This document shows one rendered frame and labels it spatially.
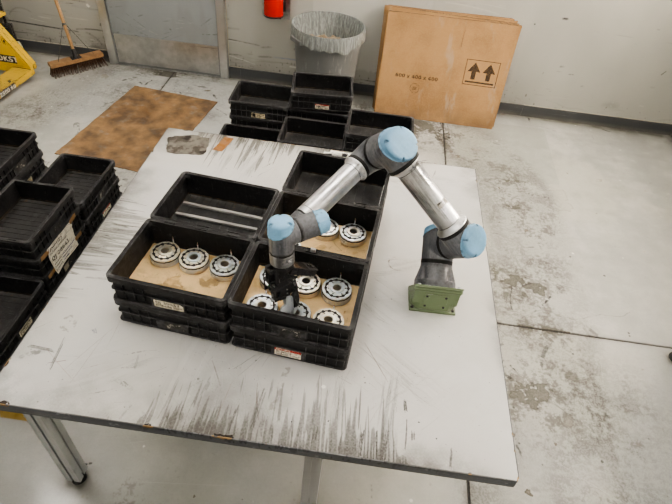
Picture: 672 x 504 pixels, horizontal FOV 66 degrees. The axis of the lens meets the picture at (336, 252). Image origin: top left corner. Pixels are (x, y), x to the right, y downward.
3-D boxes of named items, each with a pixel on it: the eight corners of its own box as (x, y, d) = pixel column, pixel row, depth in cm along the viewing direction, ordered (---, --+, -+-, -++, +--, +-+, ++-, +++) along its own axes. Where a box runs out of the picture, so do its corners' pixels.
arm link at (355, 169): (362, 135, 186) (267, 224, 168) (378, 128, 176) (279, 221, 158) (381, 161, 189) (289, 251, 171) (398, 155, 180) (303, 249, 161)
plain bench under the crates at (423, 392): (444, 265, 314) (475, 168, 266) (460, 558, 198) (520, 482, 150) (183, 228, 318) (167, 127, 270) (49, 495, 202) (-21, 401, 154)
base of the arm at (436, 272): (451, 290, 199) (453, 264, 200) (458, 288, 184) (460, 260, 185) (412, 286, 200) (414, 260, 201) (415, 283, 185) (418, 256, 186)
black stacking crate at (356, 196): (387, 189, 228) (391, 167, 220) (377, 232, 207) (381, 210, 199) (299, 172, 232) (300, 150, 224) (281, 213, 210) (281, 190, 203)
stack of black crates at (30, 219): (41, 247, 277) (12, 178, 246) (97, 255, 276) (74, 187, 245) (-3, 304, 248) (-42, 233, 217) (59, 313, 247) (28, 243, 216)
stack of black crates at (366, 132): (401, 176, 352) (414, 116, 321) (400, 203, 330) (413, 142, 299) (343, 168, 353) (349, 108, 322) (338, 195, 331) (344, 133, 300)
